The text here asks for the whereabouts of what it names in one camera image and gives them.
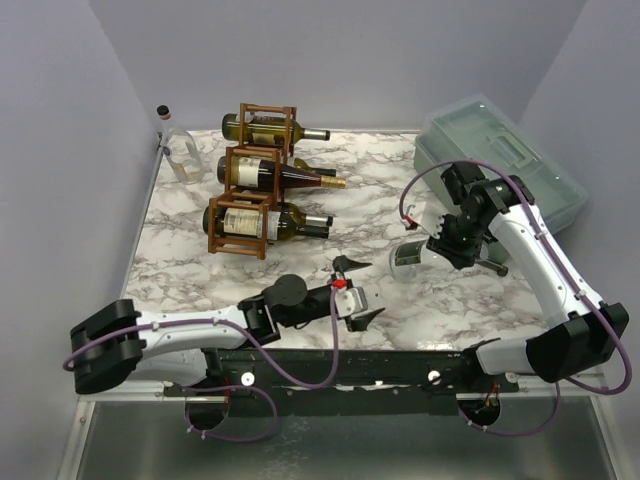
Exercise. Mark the black front mounting rail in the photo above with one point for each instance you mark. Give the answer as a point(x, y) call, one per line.
point(244, 383)

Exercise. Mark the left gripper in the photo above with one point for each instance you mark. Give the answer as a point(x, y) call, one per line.
point(361, 321)

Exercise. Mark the dark metal crank tool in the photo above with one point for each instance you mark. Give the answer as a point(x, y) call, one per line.
point(500, 269)

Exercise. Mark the green bottle white label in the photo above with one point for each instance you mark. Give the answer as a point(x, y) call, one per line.
point(284, 223)

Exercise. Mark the dark bottle gold foil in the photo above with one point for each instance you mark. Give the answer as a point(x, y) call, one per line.
point(259, 174)

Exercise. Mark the clear bottle dark label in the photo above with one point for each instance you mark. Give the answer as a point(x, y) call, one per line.
point(409, 260)

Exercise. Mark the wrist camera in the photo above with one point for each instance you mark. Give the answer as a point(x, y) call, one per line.
point(424, 218)
point(348, 300)

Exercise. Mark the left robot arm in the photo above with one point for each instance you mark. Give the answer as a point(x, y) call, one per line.
point(119, 342)

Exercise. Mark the brown wooden wine rack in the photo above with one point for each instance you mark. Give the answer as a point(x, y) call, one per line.
point(261, 202)

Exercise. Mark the translucent green plastic toolbox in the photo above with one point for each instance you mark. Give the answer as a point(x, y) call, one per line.
point(475, 128)

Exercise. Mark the clear wine bottle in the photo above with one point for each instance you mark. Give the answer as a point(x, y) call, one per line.
point(179, 149)

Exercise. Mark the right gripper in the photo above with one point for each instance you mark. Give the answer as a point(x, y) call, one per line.
point(445, 242)

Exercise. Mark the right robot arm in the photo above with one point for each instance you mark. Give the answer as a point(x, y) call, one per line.
point(584, 330)

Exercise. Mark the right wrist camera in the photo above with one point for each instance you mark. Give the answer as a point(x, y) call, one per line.
point(424, 218)

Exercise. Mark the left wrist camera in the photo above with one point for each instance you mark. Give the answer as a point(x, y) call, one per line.
point(348, 300)

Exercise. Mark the green bottle behind rack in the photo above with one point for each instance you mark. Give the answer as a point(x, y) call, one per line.
point(266, 130)

